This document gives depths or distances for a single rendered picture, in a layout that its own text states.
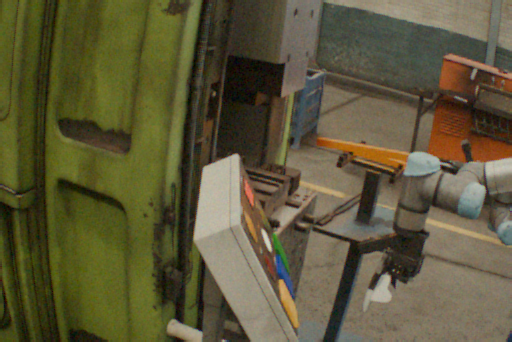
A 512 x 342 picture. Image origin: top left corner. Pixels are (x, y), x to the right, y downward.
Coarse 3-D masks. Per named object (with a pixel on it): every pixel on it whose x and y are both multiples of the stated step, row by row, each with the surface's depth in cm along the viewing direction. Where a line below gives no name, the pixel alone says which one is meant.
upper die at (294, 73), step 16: (240, 64) 145; (256, 64) 143; (272, 64) 141; (288, 64) 142; (304, 64) 155; (224, 80) 148; (240, 80) 146; (256, 80) 144; (272, 80) 142; (288, 80) 145; (304, 80) 159
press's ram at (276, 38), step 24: (240, 0) 134; (264, 0) 132; (288, 0) 130; (312, 0) 148; (240, 24) 136; (264, 24) 134; (288, 24) 134; (312, 24) 153; (240, 48) 138; (264, 48) 135; (288, 48) 139; (312, 48) 159
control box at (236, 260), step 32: (224, 160) 117; (224, 192) 100; (224, 224) 88; (256, 224) 103; (224, 256) 88; (256, 256) 89; (224, 288) 90; (256, 288) 90; (256, 320) 93; (288, 320) 94
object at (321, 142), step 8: (320, 144) 172; (328, 144) 171; (336, 144) 170; (344, 144) 169; (352, 144) 169; (360, 144) 169; (360, 152) 168; (368, 152) 167; (376, 152) 166; (384, 152) 165; (392, 152) 164; (400, 152) 164; (440, 160) 158; (448, 160) 158
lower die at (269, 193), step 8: (216, 160) 174; (248, 168) 172; (256, 168) 173; (272, 176) 166; (280, 176) 169; (288, 176) 170; (256, 184) 161; (264, 184) 162; (272, 184) 161; (288, 184) 170; (256, 192) 158; (264, 192) 157; (272, 192) 157; (280, 192) 164; (264, 200) 153; (272, 200) 158; (280, 200) 166; (264, 208) 154; (272, 208) 160
